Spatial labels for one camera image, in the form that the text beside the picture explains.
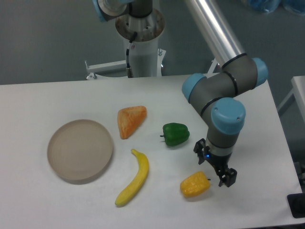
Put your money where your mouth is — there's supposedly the black device at edge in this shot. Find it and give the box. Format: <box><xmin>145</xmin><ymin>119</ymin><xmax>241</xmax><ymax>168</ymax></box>
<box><xmin>287</xmin><ymin>193</ymin><xmax>305</xmax><ymax>219</ymax></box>

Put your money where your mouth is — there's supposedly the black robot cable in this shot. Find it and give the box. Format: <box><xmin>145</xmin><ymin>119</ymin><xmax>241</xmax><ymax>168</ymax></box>
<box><xmin>125</xmin><ymin>31</ymin><xmax>138</xmax><ymax>78</ymax></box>

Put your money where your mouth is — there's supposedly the yellow toy banana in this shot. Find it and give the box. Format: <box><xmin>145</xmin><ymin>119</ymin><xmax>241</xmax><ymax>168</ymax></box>
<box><xmin>115</xmin><ymin>149</ymin><xmax>149</xmax><ymax>207</ymax></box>

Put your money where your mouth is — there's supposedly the blue plastic bag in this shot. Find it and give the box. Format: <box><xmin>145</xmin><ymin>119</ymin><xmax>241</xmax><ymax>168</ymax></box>
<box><xmin>241</xmin><ymin>0</ymin><xmax>305</xmax><ymax>16</ymax></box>

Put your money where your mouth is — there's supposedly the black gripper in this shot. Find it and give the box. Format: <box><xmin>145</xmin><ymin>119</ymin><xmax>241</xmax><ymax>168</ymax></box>
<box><xmin>193</xmin><ymin>138</ymin><xmax>237</xmax><ymax>187</ymax></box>

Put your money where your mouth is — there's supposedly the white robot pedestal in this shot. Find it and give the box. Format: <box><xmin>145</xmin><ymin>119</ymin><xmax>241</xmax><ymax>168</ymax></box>
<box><xmin>86</xmin><ymin>9</ymin><xmax>166</xmax><ymax>80</ymax></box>

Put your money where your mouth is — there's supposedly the green toy pepper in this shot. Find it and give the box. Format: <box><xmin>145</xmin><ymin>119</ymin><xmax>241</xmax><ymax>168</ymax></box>
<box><xmin>161</xmin><ymin>123</ymin><xmax>190</xmax><ymax>146</ymax></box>

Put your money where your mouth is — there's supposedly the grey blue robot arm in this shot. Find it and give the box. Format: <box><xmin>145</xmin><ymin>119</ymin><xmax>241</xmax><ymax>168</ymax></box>
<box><xmin>93</xmin><ymin>0</ymin><xmax>268</xmax><ymax>187</ymax></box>

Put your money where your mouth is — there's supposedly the white side table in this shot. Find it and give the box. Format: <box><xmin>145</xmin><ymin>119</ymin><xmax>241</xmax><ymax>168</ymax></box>
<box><xmin>277</xmin><ymin>76</ymin><xmax>305</xmax><ymax>119</ymax></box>

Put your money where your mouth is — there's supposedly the orange toy bread wedge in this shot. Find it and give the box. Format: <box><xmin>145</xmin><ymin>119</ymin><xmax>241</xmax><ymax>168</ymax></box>
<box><xmin>117</xmin><ymin>105</ymin><xmax>147</xmax><ymax>139</ymax></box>

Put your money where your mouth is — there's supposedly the yellow toy pepper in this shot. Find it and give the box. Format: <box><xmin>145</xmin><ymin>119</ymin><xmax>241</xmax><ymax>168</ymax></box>
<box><xmin>180</xmin><ymin>171</ymin><xmax>210</xmax><ymax>198</ymax></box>

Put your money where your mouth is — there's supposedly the beige round plate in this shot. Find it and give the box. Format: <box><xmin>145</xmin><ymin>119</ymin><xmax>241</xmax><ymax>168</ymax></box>
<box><xmin>47</xmin><ymin>119</ymin><xmax>113</xmax><ymax>185</ymax></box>

